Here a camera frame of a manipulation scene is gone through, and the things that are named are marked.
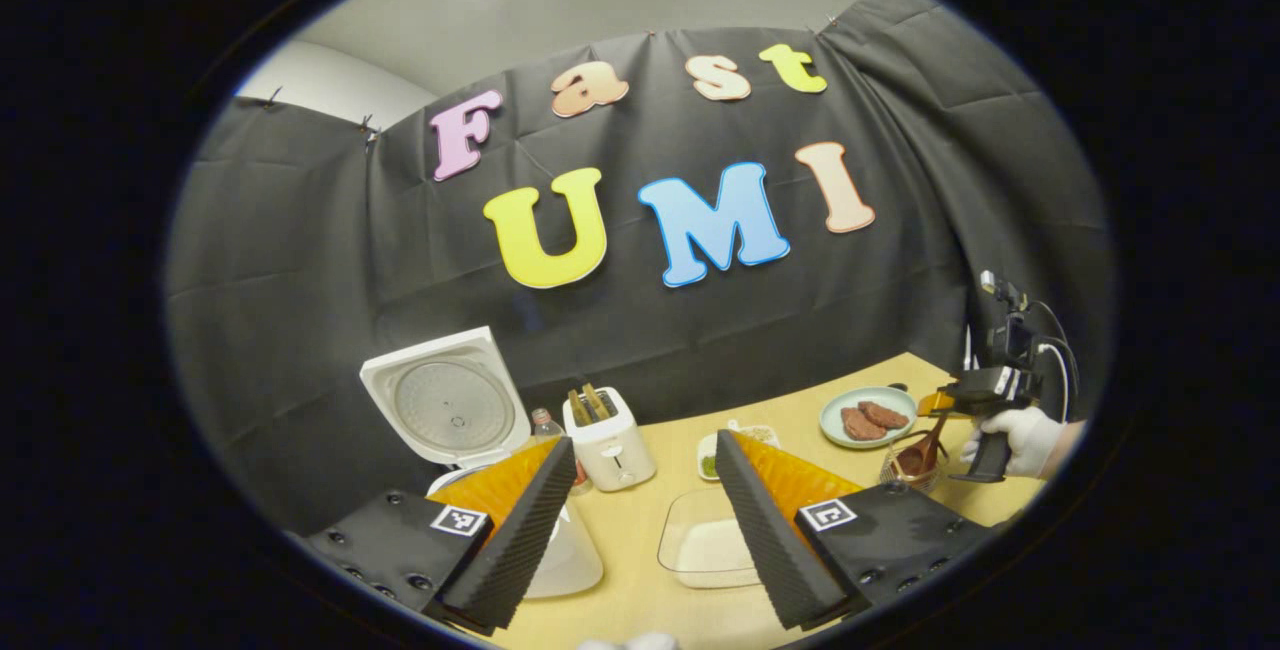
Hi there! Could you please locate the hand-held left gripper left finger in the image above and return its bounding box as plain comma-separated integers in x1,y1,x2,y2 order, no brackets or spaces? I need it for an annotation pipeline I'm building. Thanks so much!
300,435,579,633

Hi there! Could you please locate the white rice layer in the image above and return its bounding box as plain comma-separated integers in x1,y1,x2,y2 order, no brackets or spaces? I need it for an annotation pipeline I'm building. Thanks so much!
690,518,761,576

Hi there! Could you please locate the white toaster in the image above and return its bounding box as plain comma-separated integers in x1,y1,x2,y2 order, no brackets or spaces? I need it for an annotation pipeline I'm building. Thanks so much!
562,385,658,493

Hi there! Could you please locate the black backdrop cloth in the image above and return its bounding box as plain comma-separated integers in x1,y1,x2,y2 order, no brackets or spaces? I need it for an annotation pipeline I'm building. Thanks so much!
165,0,1113,531

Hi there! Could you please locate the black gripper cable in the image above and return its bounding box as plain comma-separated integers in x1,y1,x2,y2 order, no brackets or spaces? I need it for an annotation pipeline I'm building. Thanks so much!
1025,300,1081,411

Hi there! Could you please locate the clear glass rice tray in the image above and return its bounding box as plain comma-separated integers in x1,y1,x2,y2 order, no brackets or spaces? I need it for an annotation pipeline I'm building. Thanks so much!
657,486,766,590

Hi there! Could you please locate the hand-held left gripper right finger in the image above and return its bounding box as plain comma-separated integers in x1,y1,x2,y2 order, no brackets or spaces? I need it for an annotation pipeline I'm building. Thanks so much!
713,430,1001,633

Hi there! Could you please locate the clear plastic bottle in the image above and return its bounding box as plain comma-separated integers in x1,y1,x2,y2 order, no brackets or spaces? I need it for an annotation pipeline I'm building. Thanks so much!
530,408,593,497

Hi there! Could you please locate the clear chopstick holder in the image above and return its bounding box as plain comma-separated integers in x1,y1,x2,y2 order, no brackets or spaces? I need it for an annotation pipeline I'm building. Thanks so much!
880,430,949,494

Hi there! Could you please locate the pale green plate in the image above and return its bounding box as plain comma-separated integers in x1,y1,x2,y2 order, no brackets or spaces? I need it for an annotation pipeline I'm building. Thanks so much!
819,386,918,449

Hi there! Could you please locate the white divided bean dish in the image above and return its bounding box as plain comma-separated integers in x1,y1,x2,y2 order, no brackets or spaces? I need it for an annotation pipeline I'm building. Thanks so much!
697,420,781,481

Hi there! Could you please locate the white rice cooker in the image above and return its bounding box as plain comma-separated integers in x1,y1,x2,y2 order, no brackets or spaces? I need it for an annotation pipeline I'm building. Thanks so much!
360,326,605,599

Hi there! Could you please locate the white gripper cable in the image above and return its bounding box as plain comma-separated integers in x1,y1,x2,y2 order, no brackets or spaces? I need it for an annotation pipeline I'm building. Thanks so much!
1038,342,1073,406

